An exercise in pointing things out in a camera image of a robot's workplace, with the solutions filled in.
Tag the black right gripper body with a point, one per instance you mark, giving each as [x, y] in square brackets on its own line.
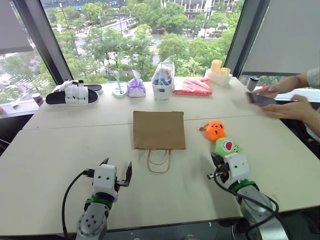
[223, 172]

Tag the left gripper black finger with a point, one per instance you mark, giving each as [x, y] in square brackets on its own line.
[129, 171]
[105, 161]

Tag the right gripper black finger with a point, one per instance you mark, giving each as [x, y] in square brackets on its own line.
[217, 158]

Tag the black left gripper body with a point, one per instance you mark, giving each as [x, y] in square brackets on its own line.
[123, 183]

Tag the black smartphone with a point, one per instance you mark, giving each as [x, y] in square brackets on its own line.
[261, 100]

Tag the person's left forearm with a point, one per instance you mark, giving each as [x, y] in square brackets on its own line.
[315, 125]

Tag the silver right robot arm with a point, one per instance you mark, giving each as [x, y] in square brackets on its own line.
[257, 207]

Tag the person's right forearm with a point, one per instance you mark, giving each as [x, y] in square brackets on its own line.
[301, 80]

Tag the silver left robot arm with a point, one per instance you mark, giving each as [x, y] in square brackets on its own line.
[93, 220]

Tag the brown paper bag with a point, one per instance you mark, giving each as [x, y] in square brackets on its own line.
[158, 130]

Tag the purple tissue pack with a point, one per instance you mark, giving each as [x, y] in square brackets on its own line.
[136, 88]

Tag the clear plastic bag of items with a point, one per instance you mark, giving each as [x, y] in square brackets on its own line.
[163, 73]

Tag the person's left hand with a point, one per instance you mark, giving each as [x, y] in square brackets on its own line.
[292, 110]

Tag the person's right hand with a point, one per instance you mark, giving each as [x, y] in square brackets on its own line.
[275, 88]

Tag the green plush toy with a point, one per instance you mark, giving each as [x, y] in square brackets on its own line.
[227, 147]

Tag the orange plush toy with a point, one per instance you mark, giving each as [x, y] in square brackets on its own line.
[216, 130]

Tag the white and navy slipper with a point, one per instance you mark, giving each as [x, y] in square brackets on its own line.
[93, 87]
[75, 96]

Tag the red plastic package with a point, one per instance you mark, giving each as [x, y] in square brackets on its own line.
[192, 87]

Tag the white foam tray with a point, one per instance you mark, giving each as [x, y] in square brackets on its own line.
[218, 78]

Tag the grey cylindrical bottle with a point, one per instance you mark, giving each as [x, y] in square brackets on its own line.
[253, 83]

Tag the white plastic storage bin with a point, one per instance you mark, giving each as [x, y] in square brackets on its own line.
[162, 91]

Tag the pale yellow cup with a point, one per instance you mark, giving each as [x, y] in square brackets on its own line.
[216, 67]
[224, 72]

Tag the white cup with red label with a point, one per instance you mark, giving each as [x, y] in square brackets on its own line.
[38, 99]

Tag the grey roller blind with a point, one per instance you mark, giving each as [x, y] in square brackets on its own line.
[287, 35]
[12, 27]

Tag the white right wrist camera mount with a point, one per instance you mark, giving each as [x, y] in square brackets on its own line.
[237, 166]

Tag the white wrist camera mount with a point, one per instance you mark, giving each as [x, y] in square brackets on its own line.
[237, 166]
[105, 178]

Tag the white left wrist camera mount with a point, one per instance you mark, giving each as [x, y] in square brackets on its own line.
[105, 178]

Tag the dark window frame post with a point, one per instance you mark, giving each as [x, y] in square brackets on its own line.
[42, 37]
[246, 35]

